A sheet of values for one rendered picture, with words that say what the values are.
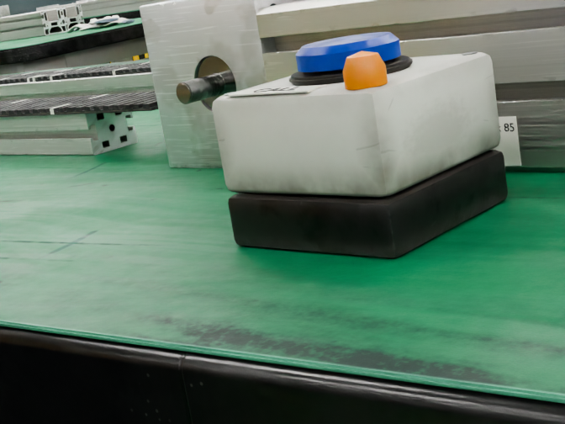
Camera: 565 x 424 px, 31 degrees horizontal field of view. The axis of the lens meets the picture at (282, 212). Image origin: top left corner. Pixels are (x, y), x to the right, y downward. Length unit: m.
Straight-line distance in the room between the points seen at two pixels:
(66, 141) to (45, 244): 0.26
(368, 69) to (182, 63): 0.25
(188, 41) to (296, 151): 0.22
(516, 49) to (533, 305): 0.17
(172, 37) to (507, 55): 0.21
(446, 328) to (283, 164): 0.11
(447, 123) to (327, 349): 0.12
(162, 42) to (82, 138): 0.15
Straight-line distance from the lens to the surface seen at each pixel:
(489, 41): 0.46
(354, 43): 0.38
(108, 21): 3.48
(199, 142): 0.59
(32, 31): 3.74
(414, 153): 0.36
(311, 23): 0.51
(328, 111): 0.36
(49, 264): 0.44
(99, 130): 0.72
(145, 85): 0.95
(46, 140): 0.75
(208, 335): 0.31
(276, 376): 0.29
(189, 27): 0.57
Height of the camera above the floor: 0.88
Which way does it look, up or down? 13 degrees down
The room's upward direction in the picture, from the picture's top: 9 degrees counter-clockwise
